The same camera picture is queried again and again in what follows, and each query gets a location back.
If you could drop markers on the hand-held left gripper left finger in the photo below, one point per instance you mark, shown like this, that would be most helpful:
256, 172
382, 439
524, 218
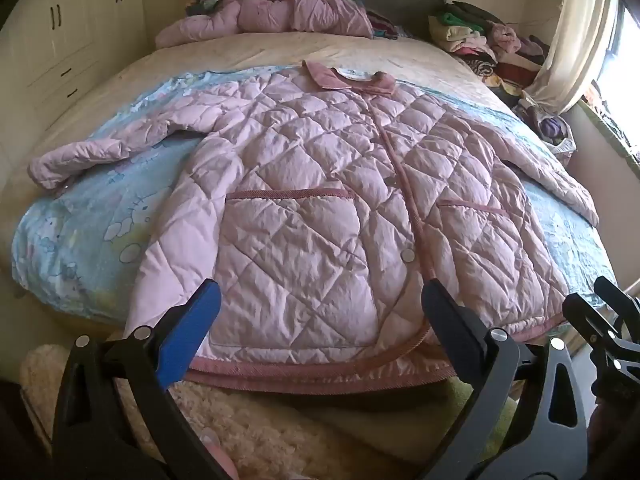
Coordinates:
192, 327

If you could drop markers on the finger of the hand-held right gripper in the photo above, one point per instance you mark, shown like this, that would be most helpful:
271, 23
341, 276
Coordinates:
590, 327
620, 305

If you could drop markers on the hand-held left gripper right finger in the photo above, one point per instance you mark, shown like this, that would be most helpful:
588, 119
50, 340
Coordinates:
452, 332

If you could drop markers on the pink quilted jacket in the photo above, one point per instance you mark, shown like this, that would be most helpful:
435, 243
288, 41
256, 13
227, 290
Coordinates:
325, 185

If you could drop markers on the pile of folded clothes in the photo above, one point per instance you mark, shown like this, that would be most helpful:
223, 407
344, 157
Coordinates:
470, 30

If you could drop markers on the colourful striped clothes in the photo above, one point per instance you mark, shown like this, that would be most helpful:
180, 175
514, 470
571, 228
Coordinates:
387, 25

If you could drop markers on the green floor mat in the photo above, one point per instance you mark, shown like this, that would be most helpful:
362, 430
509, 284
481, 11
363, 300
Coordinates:
400, 415

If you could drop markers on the fluffy beige rug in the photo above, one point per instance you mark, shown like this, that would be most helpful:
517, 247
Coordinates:
250, 435

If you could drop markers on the blue cartoon print blanket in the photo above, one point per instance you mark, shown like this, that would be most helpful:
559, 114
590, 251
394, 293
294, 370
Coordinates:
100, 220

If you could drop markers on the purple cloth bundle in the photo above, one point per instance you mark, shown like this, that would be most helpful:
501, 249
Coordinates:
552, 127

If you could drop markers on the window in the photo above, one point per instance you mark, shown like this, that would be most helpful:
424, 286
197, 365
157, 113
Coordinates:
625, 60

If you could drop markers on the cream curtain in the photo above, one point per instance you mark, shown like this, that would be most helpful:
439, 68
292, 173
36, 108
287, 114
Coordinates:
575, 35

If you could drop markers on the bed with beige sheet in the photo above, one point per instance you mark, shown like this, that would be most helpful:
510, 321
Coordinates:
250, 50

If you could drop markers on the cream wardrobe with drawers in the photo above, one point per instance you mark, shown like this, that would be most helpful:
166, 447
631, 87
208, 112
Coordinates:
75, 35

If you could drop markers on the pink puffy coat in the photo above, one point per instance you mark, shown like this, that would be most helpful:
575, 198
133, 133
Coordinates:
300, 15

